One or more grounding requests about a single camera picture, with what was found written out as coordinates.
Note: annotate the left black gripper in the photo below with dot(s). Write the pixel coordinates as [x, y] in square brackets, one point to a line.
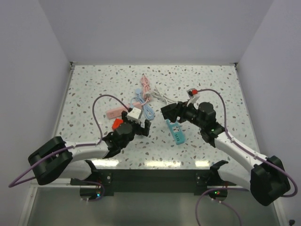
[145, 131]

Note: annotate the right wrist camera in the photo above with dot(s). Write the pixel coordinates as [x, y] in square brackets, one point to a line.
[193, 96]

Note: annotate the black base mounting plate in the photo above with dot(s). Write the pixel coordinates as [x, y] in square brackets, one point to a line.
[194, 181]

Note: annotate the teal power strip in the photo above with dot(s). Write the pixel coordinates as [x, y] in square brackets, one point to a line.
[176, 132]

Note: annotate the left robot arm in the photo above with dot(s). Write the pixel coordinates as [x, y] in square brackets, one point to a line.
[50, 160]

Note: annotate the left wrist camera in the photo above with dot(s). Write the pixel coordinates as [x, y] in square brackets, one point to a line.
[135, 114]

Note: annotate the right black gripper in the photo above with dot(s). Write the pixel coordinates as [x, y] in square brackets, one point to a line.
[172, 115]

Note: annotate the red plug adapter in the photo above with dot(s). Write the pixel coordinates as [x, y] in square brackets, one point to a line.
[117, 123]

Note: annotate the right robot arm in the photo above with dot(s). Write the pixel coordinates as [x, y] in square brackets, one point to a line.
[267, 179]

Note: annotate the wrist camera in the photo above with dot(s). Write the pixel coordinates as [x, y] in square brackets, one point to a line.
[135, 114]
[193, 96]

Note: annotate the pink power strip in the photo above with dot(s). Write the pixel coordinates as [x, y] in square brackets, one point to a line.
[117, 112]

